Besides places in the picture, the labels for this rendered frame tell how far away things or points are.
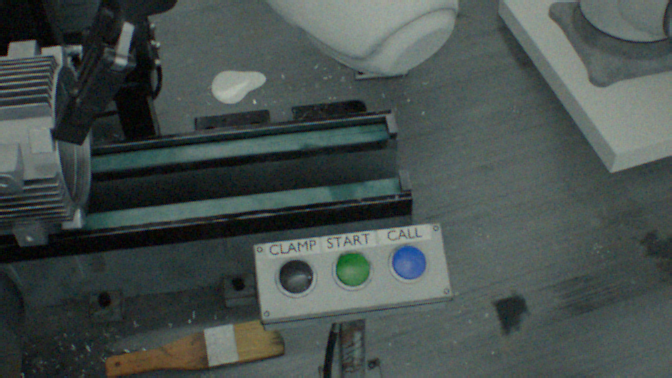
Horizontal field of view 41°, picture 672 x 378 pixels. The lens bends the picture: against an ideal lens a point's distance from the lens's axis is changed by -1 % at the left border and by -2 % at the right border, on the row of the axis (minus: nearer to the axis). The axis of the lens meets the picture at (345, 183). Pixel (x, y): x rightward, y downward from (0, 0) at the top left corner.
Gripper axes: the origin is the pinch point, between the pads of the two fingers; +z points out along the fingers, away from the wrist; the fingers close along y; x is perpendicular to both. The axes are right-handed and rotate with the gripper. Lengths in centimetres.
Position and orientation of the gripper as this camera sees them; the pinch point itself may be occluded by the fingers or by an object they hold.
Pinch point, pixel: (78, 114)
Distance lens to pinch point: 92.0
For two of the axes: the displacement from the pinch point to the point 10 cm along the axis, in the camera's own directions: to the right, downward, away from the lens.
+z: -4.8, 6.2, 6.2
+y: 1.4, 7.6, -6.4
